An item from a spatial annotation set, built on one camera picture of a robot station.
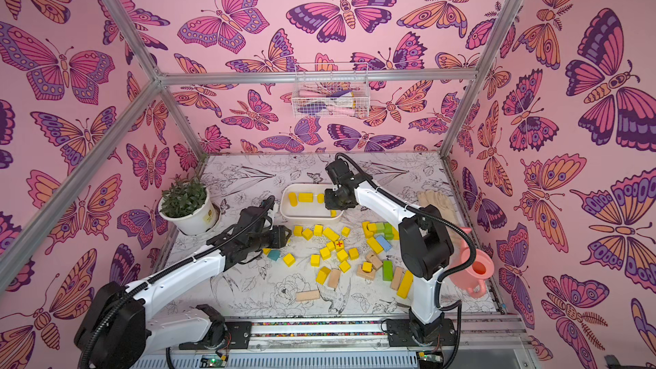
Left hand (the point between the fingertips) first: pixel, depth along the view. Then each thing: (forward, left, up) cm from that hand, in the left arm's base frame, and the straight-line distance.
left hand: (289, 230), depth 85 cm
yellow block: (+20, -3, -10) cm, 23 cm away
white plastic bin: (+14, -3, -11) cm, 18 cm away
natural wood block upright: (-12, -15, -10) cm, 22 cm away
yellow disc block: (+20, -9, -9) cm, 24 cm away
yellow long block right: (-15, -38, -9) cm, 42 cm away
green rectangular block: (-11, -33, -8) cm, 35 cm away
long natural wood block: (-18, -7, -10) cm, 21 cm away
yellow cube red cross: (-2, -17, -7) cm, 18 cm away
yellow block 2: (-12, -11, -9) cm, 18 cm away
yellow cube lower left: (-7, 0, -8) cm, 11 cm away
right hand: (+11, -14, +1) cm, 18 cm away
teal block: (-4, +6, -10) cm, 12 cm away
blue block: (-1, -33, -9) cm, 35 cm away
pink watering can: (-16, -55, +1) cm, 57 cm away
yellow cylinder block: (+17, +2, -7) cm, 19 cm away
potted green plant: (+5, +33, +7) cm, 34 cm away
